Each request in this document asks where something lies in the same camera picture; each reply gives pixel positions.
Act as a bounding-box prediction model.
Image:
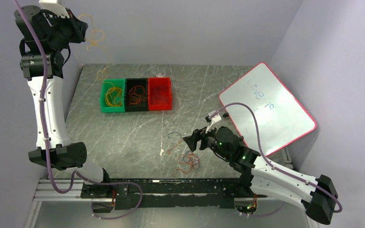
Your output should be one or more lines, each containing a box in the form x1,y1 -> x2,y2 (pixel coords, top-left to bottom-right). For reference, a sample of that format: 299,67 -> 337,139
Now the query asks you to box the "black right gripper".
183,122 -> 231,161

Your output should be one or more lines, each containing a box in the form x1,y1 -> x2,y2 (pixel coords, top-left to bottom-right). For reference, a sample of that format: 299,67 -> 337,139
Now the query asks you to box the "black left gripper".
46,7 -> 90,50

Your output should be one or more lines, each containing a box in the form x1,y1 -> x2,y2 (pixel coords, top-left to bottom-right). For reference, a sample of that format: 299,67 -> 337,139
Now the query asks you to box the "orange thin cable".
166,140 -> 201,177
128,85 -> 147,106

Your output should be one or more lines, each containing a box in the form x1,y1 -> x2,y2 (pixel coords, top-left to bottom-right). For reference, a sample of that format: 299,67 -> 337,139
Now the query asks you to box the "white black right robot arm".
183,127 -> 343,225

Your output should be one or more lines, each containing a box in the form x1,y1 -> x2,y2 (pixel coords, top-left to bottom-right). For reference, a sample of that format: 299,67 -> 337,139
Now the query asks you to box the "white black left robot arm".
14,0 -> 113,198

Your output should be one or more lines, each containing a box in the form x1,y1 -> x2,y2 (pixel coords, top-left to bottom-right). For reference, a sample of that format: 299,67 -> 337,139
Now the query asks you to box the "red plastic bin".
148,77 -> 173,111

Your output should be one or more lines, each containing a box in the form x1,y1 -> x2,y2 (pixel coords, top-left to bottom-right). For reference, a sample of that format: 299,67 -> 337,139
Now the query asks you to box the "green plastic bin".
100,78 -> 125,113

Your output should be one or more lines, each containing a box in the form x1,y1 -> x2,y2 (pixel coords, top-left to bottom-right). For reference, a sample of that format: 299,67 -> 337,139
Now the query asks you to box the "pink framed whiteboard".
219,62 -> 317,155

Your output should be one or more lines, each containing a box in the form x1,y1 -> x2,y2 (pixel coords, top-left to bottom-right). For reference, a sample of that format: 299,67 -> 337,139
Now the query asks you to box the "small red white box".
155,73 -> 164,78

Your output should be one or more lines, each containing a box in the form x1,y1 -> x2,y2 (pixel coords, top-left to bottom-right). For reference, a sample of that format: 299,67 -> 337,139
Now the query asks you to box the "black plastic bin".
124,78 -> 149,112

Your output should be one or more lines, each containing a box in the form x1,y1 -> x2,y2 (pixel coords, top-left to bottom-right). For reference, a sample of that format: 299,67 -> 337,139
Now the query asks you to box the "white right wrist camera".
205,110 -> 222,133

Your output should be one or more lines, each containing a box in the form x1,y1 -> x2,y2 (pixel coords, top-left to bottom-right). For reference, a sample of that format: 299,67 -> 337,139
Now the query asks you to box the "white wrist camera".
38,0 -> 70,18
205,110 -> 222,133

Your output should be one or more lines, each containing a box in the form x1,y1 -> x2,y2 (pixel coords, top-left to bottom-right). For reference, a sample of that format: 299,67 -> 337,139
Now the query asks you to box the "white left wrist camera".
38,0 -> 70,18

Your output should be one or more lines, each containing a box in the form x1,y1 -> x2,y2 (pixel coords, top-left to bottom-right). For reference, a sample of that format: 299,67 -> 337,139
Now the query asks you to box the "yellow cable in green bin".
105,87 -> 124,107

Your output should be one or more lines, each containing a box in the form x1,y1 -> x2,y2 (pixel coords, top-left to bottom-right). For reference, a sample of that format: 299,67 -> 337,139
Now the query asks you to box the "purple right arm hose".
205,102 -> 343,219

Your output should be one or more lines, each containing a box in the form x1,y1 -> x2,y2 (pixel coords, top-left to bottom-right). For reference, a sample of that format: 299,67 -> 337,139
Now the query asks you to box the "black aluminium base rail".
33,179 -> 268,211

